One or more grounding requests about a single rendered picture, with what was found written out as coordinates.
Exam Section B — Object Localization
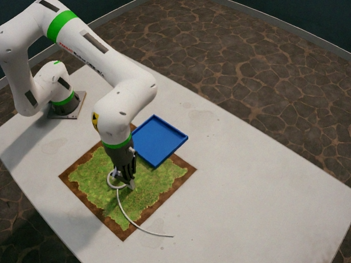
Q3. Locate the green grass mat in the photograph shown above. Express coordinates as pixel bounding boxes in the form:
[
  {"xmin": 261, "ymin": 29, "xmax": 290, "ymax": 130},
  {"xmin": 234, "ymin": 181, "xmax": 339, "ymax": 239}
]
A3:
[{"xmin": 58, "ymin": 141, "xmax": 197, "ymax": 242}]

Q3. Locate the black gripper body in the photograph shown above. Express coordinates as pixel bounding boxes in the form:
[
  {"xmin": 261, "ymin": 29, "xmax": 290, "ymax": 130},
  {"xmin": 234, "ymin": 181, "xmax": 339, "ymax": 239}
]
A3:
[{"xmin": 111, "ymin": 153, "xmax": 133, "ymax": 171}]

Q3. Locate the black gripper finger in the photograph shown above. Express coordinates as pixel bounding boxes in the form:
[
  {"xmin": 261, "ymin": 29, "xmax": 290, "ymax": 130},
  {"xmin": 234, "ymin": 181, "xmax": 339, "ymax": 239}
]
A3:
[
  {"xmin": 128, "ymin": 151, "xmax": 138, "ymax": 188},
  {"xmin": 110, "ymin": 165, "xmax": 134, "ymax": 190}
]

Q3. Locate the blue tray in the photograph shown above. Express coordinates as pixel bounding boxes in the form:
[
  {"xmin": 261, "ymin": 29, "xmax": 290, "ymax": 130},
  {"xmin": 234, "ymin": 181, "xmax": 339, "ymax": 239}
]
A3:
[{"xmin": 132, "ymin": 114, "xmax": 188, "ymax": 169}]

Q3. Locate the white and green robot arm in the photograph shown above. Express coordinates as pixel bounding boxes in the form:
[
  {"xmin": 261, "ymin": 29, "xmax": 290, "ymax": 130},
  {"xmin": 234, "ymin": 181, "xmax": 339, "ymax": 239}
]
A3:
[{"xmin": 0, "ymin": 0, "xmax": 158, "ymax": 159}]

